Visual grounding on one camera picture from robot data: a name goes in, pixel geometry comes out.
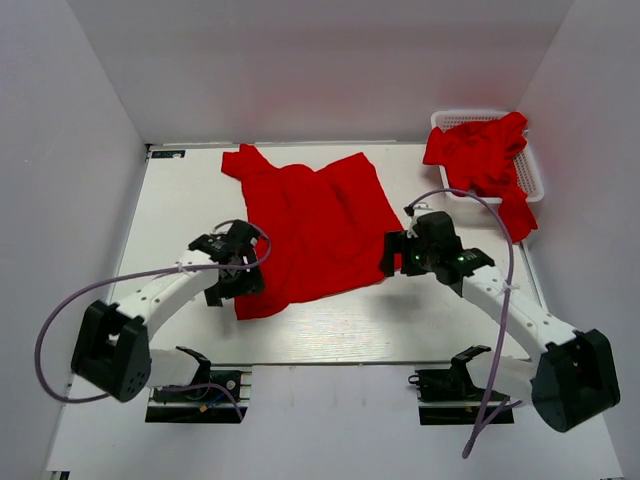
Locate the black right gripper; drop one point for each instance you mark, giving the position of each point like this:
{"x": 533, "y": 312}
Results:
{"x": 398, "y": 242}

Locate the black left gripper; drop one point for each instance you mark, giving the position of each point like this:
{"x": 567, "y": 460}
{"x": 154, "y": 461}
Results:
{"x": 250, "y": 282}

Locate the red t shirt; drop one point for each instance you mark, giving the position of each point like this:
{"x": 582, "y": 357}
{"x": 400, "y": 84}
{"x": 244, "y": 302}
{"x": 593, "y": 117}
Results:
{"x": 325, "y": 227}

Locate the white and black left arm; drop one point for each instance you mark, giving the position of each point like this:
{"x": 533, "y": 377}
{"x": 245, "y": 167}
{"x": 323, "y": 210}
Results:
{"x": 113, "y": 350}

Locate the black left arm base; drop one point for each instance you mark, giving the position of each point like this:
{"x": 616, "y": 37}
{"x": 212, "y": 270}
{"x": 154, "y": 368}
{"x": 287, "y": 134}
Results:
{"x": 227, "y": 403}

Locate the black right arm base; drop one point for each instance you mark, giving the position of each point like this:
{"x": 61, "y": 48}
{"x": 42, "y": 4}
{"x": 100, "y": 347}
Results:
{"x": 446, "y": 396}

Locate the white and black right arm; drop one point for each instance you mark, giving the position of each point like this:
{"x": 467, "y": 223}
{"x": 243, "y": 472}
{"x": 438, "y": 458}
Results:
{"x": 569, "y": 376}

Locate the red t shirts in basket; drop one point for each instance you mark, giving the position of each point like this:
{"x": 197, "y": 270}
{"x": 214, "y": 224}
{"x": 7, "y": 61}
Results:
{"x": 478, "y": 156}

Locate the white plastic basket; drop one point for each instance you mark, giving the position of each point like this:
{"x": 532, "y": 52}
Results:
{"x": 528, "y": 174}

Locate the blue label sticker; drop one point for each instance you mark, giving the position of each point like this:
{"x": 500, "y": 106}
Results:
{"x": 168, "y": 154}

